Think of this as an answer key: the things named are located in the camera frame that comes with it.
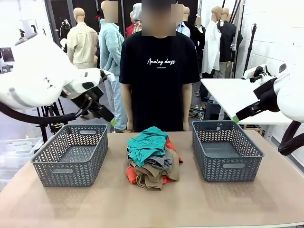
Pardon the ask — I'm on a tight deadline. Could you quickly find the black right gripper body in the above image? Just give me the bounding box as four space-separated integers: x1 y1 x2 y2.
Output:
253 77 281 113

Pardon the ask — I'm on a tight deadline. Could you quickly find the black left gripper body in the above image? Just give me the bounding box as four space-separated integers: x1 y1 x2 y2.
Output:
60 85 106 114

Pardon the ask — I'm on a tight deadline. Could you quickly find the teal shirt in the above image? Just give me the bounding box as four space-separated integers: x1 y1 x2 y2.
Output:
127 126 169 168

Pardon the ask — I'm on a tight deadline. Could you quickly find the orange garment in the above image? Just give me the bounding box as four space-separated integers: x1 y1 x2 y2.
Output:
125 136 184 185

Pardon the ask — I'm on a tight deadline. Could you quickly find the grey garment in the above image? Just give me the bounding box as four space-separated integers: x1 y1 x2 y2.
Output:
128 149 173 172

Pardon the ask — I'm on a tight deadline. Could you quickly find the khaki garment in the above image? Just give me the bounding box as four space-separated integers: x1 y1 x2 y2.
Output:
128 152 181 191

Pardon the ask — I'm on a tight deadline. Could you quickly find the person's right forearm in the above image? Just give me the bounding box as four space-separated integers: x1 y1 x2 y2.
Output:
122 94 134 122

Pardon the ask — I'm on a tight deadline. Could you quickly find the person's left forearm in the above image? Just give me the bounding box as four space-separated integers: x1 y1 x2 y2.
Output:
182 94 192 122

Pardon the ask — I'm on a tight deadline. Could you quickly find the white table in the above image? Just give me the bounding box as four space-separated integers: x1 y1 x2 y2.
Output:
200 78 294 126

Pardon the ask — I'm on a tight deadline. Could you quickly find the black bin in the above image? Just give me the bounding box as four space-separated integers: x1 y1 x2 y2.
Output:
204 99 221 121

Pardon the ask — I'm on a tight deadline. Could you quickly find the black light stand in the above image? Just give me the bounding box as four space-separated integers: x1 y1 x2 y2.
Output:
242 23 258 79

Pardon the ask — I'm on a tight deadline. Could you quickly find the grey plastic lattice basket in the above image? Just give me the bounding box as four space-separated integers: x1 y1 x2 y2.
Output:
30 123 109 188
191 120 265 183

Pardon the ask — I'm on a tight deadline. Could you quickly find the mannequin in beige jacket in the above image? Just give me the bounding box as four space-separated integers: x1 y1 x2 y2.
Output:
66 7 99 70

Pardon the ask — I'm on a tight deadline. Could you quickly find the mannequin in light blue fleece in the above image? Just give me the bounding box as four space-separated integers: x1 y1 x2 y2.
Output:
98 0 129 133

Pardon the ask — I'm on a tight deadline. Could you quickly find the person in black t-shirt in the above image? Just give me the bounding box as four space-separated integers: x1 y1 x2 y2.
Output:
118 0 201 133

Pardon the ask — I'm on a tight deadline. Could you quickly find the mannequin in black shirt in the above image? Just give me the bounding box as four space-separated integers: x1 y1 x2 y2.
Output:
217 8 243 79

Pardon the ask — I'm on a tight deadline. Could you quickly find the mannequin in white shirt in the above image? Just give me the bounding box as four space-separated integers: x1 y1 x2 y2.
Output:
201 6 223 75

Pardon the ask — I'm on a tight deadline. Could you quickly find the mannequin in black dress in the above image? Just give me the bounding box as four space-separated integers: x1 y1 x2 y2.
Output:
190 16 207 74

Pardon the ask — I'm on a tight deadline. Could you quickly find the clear plastic storage box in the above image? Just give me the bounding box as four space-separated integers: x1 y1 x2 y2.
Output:
0 137 44 190

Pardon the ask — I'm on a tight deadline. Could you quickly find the white studio light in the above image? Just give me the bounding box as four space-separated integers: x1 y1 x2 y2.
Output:
18 19 38 38

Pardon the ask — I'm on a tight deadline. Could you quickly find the mannequin in blue shirt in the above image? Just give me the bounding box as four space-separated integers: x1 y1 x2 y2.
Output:
176 6 191 38

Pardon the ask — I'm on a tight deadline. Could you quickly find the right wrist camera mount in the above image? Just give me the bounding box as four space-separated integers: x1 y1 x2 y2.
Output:
242 65 277 84

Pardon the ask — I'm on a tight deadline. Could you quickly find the black camera tripod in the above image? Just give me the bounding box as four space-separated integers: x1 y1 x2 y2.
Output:
35 102 69 143

